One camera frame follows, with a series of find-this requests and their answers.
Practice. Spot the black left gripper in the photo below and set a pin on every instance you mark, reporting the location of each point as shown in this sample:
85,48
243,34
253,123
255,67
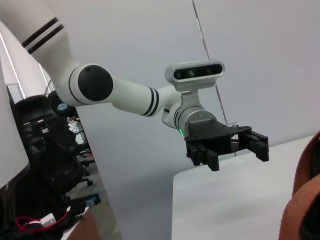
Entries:
210,132

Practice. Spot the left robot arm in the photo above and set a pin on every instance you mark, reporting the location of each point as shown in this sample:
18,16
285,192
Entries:
130,95

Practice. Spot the blue item on floor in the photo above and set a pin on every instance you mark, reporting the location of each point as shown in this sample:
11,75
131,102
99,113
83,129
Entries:
93,198

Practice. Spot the black mesh office chair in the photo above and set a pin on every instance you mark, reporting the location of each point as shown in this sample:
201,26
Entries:
62,170

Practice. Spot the black round fan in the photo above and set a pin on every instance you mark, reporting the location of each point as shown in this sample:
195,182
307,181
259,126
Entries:
61,105

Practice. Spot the white power adapter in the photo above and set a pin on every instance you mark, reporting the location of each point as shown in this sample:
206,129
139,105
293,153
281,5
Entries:
48,220

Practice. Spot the black office chair backrest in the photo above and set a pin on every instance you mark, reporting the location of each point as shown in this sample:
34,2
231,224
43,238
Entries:
35,107

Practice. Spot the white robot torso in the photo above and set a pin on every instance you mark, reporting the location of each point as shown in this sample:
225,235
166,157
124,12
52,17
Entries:
10,137

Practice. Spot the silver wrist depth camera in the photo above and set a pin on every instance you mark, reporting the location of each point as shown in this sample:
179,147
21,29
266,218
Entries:
197,72

